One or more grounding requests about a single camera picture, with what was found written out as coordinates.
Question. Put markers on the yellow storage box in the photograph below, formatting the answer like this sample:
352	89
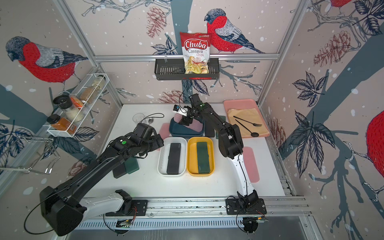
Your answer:
192	156

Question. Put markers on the clear drinking glass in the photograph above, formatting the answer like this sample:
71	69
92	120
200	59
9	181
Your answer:
138	118

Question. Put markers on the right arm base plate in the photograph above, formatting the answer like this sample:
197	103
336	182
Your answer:
234	207

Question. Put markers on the tan cloth mat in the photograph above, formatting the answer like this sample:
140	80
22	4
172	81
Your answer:
251	115

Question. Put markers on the white storage box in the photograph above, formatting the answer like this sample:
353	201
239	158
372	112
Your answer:
164	154

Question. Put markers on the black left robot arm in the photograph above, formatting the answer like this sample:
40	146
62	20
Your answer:
64	208

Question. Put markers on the aluminium front rail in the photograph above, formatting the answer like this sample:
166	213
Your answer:
195	207

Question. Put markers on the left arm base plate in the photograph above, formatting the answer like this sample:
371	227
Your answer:
133	208

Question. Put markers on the black fork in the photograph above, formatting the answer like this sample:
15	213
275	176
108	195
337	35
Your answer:
254	124

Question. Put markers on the white wire spice rack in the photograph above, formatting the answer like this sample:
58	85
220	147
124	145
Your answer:
85	108

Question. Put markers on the red cassava chips bag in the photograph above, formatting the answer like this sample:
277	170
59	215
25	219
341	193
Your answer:
196	52

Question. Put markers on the black spoon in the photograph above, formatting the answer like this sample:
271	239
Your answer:
253	134

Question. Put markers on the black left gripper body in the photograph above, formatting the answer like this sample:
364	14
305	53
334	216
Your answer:
152	144

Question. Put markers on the green pencil case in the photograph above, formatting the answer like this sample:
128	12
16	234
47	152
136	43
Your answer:
131	165
203	158
223	119

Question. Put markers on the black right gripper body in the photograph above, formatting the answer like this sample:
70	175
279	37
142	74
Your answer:
187	119

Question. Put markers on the dark teal storage box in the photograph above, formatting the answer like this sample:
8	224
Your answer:
177	130

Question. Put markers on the metal wire hanger rack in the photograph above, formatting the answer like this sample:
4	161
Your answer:
33	155

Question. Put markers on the pink tray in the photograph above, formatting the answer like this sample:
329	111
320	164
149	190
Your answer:
240	104

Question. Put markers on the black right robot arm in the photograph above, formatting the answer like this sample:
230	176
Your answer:
230	145

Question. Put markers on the black lid spice grinder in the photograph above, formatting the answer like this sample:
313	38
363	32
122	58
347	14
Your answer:
72	113

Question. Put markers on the orange spice jar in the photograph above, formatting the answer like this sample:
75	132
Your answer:
61	124

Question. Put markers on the tan spice jar rear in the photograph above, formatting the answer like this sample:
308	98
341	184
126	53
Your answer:
90	94

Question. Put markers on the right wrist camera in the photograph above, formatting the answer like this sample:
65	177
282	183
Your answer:
180	109

